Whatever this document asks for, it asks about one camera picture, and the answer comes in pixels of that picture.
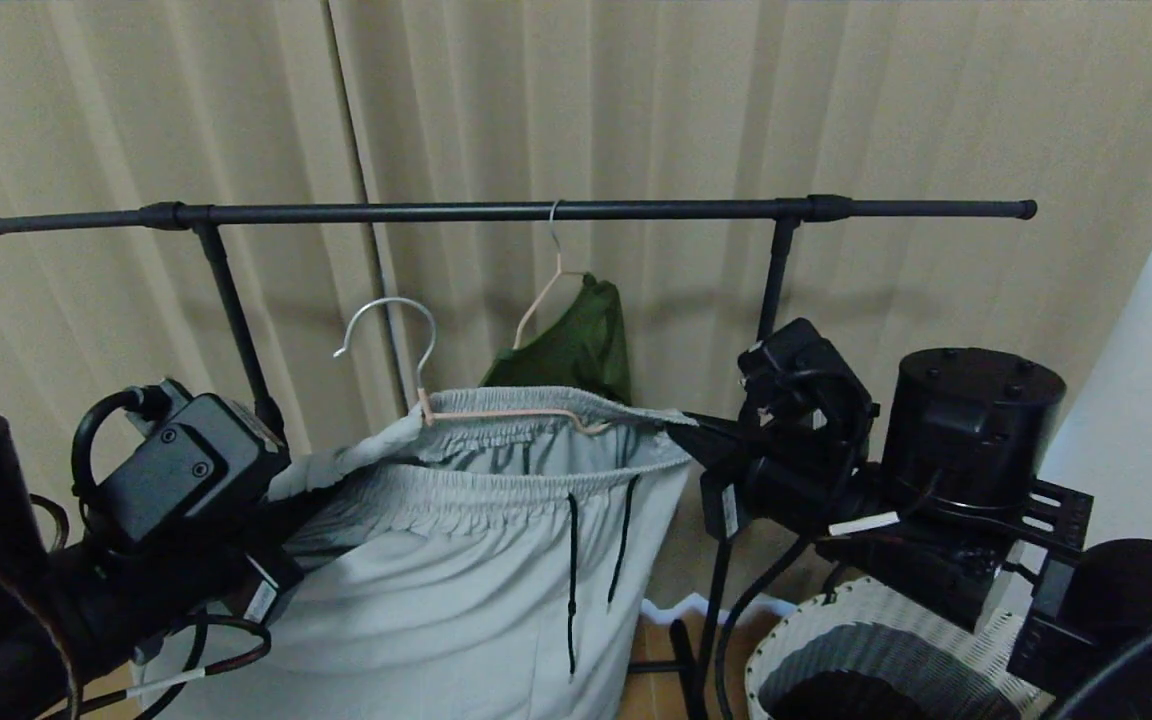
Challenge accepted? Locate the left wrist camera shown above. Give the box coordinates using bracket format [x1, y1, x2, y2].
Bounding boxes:
[71, 378, 292, 553]

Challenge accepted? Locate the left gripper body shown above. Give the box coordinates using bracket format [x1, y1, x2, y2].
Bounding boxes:
[46, 498, 309, 683]

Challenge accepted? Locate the black clothes rack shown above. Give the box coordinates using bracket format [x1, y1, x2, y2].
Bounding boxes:
[0, 195, 1039, 720]

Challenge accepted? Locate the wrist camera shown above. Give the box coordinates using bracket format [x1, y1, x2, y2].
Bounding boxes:
[736, 318, 880, 471]
[71, 378, 292, 553]

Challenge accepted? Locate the green printed t-shirt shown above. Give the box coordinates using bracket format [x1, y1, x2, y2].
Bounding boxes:
[479, 273, 634, 406]

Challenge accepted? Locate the white laundry basket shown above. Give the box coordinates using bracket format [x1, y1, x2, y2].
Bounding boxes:
[744, 575, 1057, 720]

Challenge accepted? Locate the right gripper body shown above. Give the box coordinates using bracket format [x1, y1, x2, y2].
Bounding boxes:
[701, 445, 1023, 632]

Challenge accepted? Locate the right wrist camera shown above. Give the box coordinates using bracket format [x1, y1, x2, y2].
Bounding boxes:
[736, 318, 880, 471]

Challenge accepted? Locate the black cable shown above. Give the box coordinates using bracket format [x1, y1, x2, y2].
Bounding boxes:
[1046, 590, 1152, 720]
[714, 370, 882, 720]
[0, 490, 84, 720]

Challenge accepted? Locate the white garment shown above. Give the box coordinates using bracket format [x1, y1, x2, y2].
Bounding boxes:
[131, 385, 699, 720]

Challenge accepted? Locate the pink clothes hanger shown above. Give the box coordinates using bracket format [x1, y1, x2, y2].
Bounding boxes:
[513, 200, 589, 351]
[333, 297, 619, 437]

